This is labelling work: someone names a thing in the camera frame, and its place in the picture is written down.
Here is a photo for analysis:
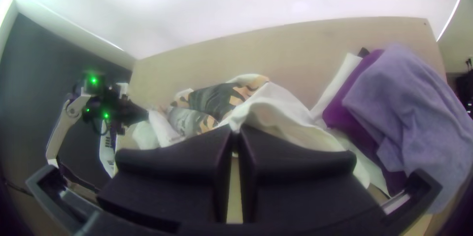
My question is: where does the pile of folded clothes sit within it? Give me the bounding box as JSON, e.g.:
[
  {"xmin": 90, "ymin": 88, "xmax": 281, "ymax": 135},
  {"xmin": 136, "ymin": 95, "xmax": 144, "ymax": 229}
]
[{"xmin": 310, "ymin": 43, "xmax": 473, "ymax": 214}]

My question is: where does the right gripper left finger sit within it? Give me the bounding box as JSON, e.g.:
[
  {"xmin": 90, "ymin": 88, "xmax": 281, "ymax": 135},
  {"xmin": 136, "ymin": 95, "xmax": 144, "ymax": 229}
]
[{"xmin": 97, "ymin": 125, "xmax": 234, "ymax": 229}]

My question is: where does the white printed t-shirt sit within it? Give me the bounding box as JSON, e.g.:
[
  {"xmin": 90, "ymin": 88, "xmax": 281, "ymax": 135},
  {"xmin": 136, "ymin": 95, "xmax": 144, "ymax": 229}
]
[{"xmin": 131, "ymin": 74, "xmax": 391, "ymax": 196}]

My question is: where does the white laundry basket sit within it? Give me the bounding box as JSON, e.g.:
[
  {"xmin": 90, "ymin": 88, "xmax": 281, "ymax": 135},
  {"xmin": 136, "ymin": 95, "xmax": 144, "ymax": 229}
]
[{"xmin": 98, "ymin": 125, "xmax": 119, "ymax": 178}]

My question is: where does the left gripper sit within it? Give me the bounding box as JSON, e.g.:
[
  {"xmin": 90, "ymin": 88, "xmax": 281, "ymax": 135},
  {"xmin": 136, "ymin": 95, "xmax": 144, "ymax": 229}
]
[{"xmin": 117, "ymin": 98, "xmax": 150, "ymax": 128}]

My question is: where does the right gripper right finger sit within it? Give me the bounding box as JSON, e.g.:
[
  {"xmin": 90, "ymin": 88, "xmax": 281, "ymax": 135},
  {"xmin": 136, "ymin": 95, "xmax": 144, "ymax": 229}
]
[{"xmin": 236, "ymin": 124, "xmax": 385, "ymax": 229}]

